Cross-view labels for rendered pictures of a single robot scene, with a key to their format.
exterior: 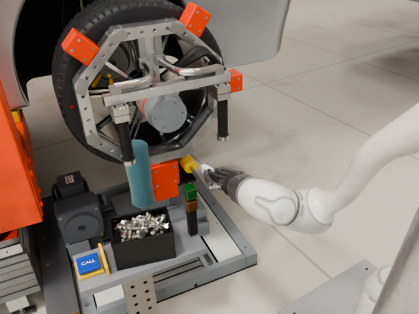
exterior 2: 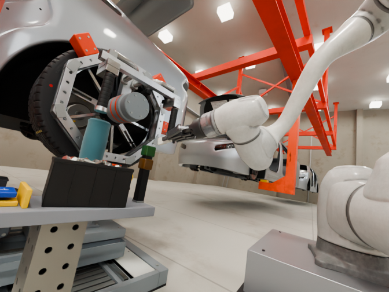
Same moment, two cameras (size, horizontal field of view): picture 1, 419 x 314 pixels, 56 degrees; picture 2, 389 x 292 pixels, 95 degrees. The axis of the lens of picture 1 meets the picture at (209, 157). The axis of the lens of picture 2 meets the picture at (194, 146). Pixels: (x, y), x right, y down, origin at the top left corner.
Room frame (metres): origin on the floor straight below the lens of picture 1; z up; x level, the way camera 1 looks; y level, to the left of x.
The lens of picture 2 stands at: (0.36, 0.21, 0.58)
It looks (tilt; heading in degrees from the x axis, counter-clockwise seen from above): 9 degrees up; 335
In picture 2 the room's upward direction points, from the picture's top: 9 degrees clockwise
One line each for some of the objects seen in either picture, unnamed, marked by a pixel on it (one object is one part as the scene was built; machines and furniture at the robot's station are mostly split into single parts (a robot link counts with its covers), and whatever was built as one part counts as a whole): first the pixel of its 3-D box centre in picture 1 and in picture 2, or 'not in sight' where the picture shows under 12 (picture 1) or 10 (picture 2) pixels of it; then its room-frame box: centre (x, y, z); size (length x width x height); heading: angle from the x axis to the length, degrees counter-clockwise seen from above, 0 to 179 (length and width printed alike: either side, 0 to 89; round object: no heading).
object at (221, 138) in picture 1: (222, 118); (172, 121); (1.22, -0.05, 0.83); 0.04 x 0.04 x 0.16
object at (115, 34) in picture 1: (153, 97); (120, 110); (1.37, 0.20, 0.85); 0.54 x 0.07 x 0.54; 113
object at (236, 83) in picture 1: (228, 81); (164, 128); (1.50, -0.09, 0.85); 0.09 x 0.08 x 0.07; 113
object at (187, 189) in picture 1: (189, 191); (148, 151); (1.06, 0.07, 0.64); 0.04 x 0.04 x 0.04; 23
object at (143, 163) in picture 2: (191, 203); (145, 164); (1.06, 0.07, 0.59); 0.04 x 0.04 x 0.04; 23
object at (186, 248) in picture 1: (140, 254); (76, 207); (0.98, 0.25, 0.44); 0.43 x 0.17 x 0.03; 113
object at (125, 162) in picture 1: (125, 141); (105, 91); (1.08, 0.26, 0.83); 0.04 x 0.04 x 0.16
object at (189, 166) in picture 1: (181, 154); not in sight; (1.51, 0.13, 0.51); 0.29 x 0.06 x 0.06; 23
